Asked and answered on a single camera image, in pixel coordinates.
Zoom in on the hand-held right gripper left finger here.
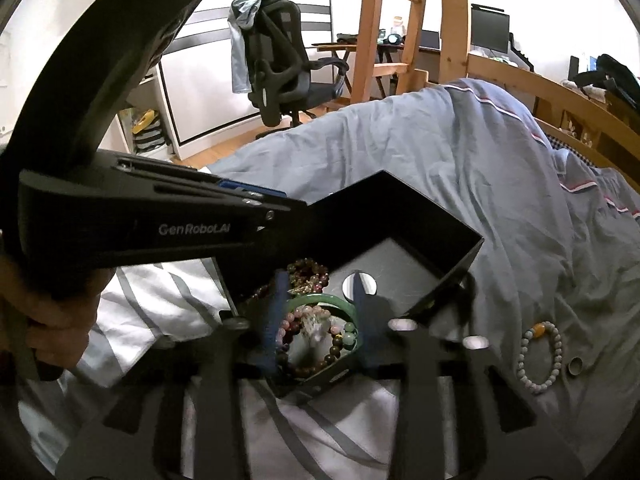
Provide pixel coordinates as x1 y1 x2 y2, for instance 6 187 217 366
54 269 302 480

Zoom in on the wooden bunk bed frame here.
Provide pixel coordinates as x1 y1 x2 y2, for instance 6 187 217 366
464 52 640 192

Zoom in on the black computer monitor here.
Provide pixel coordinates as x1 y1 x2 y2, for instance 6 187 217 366
470 4 512 57

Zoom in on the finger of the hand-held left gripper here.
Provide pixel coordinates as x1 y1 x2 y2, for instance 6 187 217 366
117 157 289 199
152 185 309 226

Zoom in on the black cardboard box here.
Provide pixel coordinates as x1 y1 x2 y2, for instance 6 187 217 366
215 170 487 402

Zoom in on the yellow object on shelf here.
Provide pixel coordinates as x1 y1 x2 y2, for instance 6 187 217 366
130 109 157 135

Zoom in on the pile of dark clothes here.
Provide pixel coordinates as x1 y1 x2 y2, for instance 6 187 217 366
569 53 640 107

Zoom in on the grey bead bracelet orange bead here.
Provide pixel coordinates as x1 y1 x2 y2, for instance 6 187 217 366
519 321 564 394

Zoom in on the light blue garment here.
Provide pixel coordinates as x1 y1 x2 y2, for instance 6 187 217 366
227 0 275 96

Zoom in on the green jade bangle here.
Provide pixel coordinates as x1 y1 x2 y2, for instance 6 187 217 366
279 294 362 358

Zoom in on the white sliding door wardrobe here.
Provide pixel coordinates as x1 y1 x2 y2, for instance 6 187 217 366
148 0 353 147

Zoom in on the person's left hand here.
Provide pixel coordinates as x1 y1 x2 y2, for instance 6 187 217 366
0 254 117 382

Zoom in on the checkered bed sheet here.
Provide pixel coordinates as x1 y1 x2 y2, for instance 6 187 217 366
542 127 616 173

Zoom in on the brown bead bracelet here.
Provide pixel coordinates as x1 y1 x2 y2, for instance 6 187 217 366
278 322 357 382

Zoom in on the grey white striped duvet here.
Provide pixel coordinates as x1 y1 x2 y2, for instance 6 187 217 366
0 77 640 480

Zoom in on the black office chair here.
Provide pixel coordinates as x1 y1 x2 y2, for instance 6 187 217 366
246 0 352 129

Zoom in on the wooden ladder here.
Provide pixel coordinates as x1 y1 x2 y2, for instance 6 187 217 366
349 0 470 107

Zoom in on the wooden desk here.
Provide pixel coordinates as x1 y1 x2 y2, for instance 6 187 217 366
311 30 472 92

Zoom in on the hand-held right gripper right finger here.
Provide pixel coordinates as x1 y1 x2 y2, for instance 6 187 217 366
349 269 587 480

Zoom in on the white bookshelf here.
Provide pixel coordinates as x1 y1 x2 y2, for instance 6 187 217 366
114 62 182 162

